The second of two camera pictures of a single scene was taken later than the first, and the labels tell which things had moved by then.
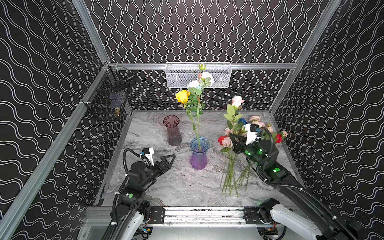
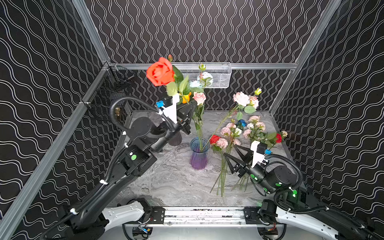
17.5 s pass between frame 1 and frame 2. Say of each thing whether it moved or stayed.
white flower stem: stayed
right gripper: moved
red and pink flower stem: moved
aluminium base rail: stayed
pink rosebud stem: moved
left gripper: moved
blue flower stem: stayed
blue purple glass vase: stayed
